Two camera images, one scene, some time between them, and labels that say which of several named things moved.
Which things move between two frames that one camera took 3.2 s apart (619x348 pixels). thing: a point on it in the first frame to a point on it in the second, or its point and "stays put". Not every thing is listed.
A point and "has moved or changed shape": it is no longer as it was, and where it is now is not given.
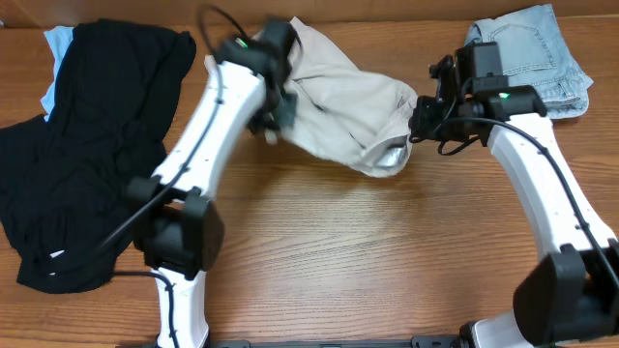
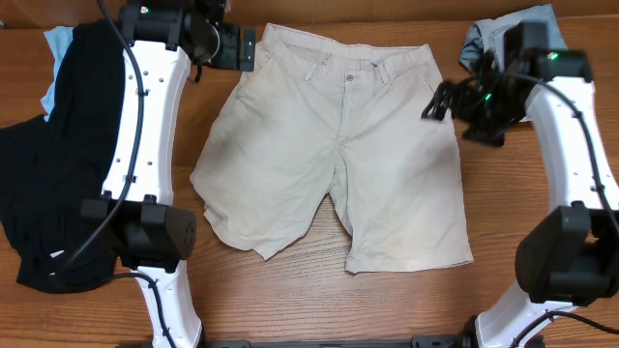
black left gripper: x=279 y=107 to x=247 y=48
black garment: x=71 y=179 stays put
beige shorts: x=345 y=117 has moved or changed shape
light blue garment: x=59 y=39 stays put
